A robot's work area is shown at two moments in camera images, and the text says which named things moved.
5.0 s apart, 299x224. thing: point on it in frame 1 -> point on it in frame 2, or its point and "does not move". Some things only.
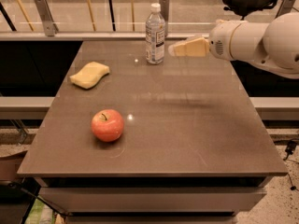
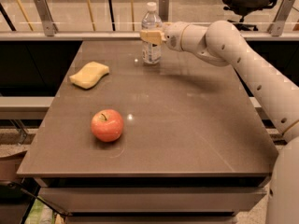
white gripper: (219, 45) -> (172, 35)
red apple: (107, 125) does not move
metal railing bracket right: (287, 5) does not move
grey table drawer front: (152, 199) does not move
